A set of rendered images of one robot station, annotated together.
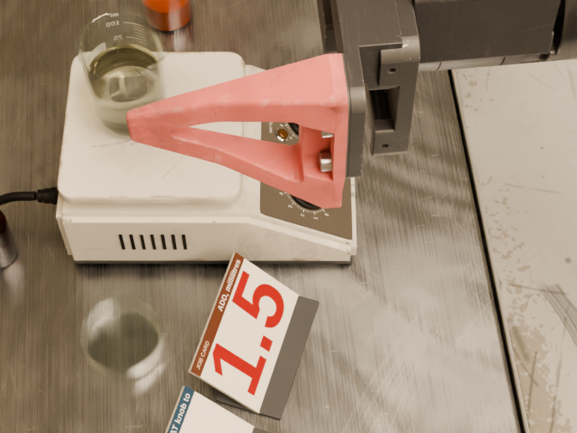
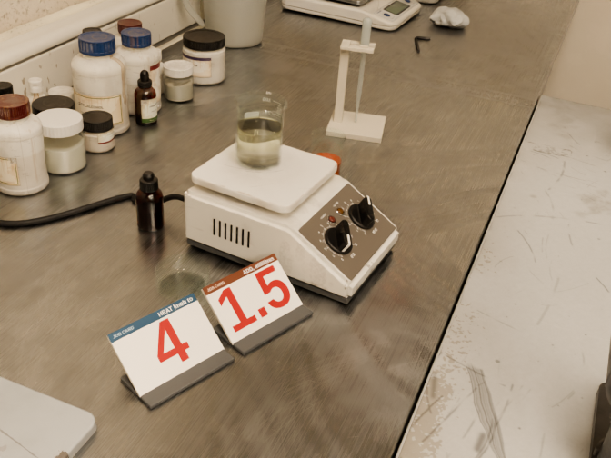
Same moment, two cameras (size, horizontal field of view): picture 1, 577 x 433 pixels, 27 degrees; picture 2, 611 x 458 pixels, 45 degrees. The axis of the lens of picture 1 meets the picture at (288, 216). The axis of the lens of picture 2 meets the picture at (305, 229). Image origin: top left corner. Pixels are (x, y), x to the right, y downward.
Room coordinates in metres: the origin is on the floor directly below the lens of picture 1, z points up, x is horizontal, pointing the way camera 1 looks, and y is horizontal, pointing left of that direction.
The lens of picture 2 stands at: (-0.15, -0.25, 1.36)
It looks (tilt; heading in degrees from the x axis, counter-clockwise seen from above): 33 degrees down; 25
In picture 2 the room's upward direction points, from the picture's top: 5 degrees clockwise
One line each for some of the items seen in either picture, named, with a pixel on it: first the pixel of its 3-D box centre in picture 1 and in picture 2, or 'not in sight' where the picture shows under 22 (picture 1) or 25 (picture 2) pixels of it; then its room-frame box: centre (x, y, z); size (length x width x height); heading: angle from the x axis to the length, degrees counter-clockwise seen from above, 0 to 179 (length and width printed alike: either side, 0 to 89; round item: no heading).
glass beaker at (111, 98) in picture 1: (130, 77); (261, 130); (0.47, 0.10, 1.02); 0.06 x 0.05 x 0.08; 80
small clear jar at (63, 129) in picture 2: not in sight; (61, 142); (0.46, 0.38, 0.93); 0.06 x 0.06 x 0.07
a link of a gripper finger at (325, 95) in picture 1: (259, 83); not in sight; (0.26, 0.01, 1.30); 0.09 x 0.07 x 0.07; 95
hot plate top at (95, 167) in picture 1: (154, 125); (265, 171); (0.46, 0.09, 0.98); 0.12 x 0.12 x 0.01; 0
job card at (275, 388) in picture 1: (256, 335); (258, 301); (0.34, 0.02, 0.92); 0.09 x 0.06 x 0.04; 163
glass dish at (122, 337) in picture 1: (123, 338); (182, 277); (0.34, 0.11, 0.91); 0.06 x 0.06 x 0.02
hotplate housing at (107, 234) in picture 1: (197, 161); (285, 213); (0.46, 0.06, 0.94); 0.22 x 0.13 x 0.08; 90
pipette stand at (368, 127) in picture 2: not in sight; (361, 87); (0.79, 0.12, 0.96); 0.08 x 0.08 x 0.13; 18
